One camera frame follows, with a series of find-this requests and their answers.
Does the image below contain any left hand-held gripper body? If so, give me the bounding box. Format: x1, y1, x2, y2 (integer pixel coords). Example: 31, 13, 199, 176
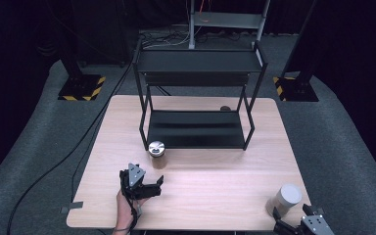
118, 163, 155, 201

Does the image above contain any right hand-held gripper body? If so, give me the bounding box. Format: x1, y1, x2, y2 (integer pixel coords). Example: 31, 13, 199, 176
273, 213, 336, 235

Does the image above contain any white-lid brown spice jar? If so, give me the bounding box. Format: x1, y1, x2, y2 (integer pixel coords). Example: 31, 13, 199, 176
265, 183, 303, 218

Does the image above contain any silver-lid brown spice jar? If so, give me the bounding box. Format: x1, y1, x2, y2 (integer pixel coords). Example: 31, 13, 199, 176
147, 140, 168, 170

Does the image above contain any black metal two-tier rack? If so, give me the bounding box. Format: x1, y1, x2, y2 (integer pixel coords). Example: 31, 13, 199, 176
132, 38, 269, 152

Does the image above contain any person's left hand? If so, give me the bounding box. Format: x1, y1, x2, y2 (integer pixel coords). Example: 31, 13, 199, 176
115, 189, 150, 229

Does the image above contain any black stand with striped base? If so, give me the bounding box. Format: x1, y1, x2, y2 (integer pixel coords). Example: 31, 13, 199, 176
272, 0, 319, 103
58, 38, 107, 102

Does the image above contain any gray metal stand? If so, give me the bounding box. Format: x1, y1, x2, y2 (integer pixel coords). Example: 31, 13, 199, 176
188, 0, 271, 50

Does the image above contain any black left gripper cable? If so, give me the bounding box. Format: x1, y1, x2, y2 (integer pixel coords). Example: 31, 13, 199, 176
124, 195, 141, 233

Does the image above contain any thin black floor cable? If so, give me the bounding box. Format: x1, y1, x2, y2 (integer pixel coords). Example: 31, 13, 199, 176
70, 104, 111, 202

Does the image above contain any thick black floor cable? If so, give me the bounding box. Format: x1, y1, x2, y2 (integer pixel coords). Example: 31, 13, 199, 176
6, 58, 136, 235

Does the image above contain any bundle of floor cables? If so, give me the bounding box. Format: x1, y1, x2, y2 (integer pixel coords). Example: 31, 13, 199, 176
139, 28, 191, 49

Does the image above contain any orange cable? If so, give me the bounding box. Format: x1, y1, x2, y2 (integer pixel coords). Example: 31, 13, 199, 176
198, 0, 211, 24

